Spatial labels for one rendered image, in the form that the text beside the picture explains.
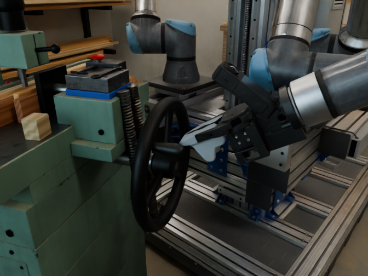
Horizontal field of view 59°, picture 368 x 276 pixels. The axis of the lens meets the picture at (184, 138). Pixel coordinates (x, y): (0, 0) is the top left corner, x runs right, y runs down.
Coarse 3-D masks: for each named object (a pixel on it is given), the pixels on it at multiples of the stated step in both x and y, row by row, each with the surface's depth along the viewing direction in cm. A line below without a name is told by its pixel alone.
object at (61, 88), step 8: (40, 72) 67; (48, 72) 69; (56, 72) 71; (64, 72) 74; (40, 80) 67; (48, 80) 69; (56, 80) 72; (64, 80) 74; (40, 88) 68; (48, 88) 70; (56, 88) 71; (64, 88) 70; (40, 96) 69; (48, 96) 70; (40, 104) 69; (48, 104) 70; (48, 112) 71
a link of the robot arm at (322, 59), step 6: (318, 54) 55; (324, 54) 55; (330, 54) 55; (336, 54) 54; (342, 54) 54; (318, 60) 54; (324, 60) 54; (330, 60) 53; (336, 60) 53; (318, 66) 54; (324, 66) 53
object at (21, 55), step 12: (0, 36) 66; (12, 36) 65; (24, 36) 65; (36, 36) 68; (0, 48) 67; (12, 48) 66; (24, 48) 66; (0, 60) 68; (12, 60) 67; (24, 60) 66; (36, 60) 69; (48, 60) 72
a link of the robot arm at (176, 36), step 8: (168, 24) 120; (176, 24) 118; (184, 24) 118; (192, 24) 121; (168, 32) 120; (176, 32) 119; (184, 32) 119; (192, 32) 121; (168, 40) 120; (176, 40) 120; (184, 40) 120; (192, 40) 122; (168, 48) 122; (176, 48) 122; (184, 48) 122; (192, 48) 123; (176, 56) 123; (184, 56) 123; (192, 56) 125
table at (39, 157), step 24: (144, 96) 96; (0, 144) 58; (24, 144) 58; (48, 144) 59; (72, 144) 65; (96, 144) 65; (120, 144) 66; (0, 168) 50; (24, 168) 54; (48, 168) 60; (0, 192) 50
